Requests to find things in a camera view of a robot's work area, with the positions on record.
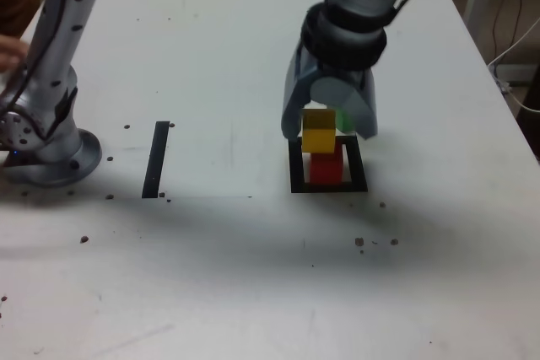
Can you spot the person's hand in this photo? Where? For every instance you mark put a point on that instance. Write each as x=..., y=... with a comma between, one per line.
x=10, y=54

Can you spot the green cube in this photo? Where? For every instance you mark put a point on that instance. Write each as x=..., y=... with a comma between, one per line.
x=343, y=121

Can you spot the red cube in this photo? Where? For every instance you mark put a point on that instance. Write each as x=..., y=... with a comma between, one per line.
x=325, y=168

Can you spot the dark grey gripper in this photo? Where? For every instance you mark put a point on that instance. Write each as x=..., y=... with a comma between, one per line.
x=341, y=71

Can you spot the yellow cube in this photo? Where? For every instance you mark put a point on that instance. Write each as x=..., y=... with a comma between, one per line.
x=318, y=136

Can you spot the black tape square outline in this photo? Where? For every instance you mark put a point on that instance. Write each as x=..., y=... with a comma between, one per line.
x=295, y=174

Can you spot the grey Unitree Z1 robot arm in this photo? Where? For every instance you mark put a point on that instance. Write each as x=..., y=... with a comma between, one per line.
x=63, y=39

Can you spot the black tape strip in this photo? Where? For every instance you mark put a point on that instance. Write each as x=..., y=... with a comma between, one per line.
x=155, y=162

